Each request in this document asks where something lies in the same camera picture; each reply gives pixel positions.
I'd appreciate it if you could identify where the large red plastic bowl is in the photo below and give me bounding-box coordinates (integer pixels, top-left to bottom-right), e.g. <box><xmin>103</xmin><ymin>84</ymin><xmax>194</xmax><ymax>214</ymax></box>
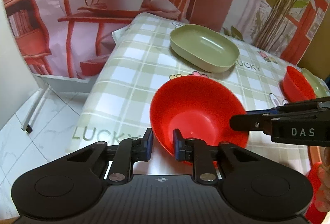
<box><xmin>149</xmin><ymin>75</ymin><xmax>249</xmax><ymax>155</ymax></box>

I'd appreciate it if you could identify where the operator hand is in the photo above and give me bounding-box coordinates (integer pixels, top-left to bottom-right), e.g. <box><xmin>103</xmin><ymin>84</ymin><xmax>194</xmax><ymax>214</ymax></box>
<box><xmin>316</xmin><ymin>147</ymin><xmax>330</xmax><ymax>212</ymax></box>

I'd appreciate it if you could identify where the green oval plate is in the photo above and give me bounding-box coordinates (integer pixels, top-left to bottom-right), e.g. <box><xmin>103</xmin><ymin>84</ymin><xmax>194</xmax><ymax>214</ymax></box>
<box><xmin>301</xmin><ymin>68</ymin><xmax>329</xmax><ymax>98</ymax></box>
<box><xmin>170</xmin><ymin>24</ymin><xmax>240</xmax><ymax>73</ymax></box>

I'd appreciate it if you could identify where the small red plastic bowl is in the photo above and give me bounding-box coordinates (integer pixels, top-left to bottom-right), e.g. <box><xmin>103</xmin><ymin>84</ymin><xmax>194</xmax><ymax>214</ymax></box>
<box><xmin>281</xmin><ymin>66</ymin><xmax>316</xmax><ymax>102</ymax></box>

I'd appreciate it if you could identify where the green plaid lucky bedsheet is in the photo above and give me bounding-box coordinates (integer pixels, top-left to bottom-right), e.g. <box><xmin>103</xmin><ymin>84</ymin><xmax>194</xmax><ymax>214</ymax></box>
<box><xmin>65</xmin><ymin>12</ymin><xmax>330</xmax><ymax>175</ymax></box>

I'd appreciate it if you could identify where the wooden headboard panel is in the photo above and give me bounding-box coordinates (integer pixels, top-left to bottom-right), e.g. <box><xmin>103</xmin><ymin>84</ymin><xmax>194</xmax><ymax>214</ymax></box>
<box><xmin>298</xmin><ymin>6</ymin><xmax>329</xmax><ymax>80</ymax></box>

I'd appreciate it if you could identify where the white board stand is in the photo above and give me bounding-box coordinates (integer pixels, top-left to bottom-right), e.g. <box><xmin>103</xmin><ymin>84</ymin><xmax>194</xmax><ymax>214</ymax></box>
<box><xmin>0</xmin><ymin>0</ymin><xmax>56</xmax><ymax>134</ymax></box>

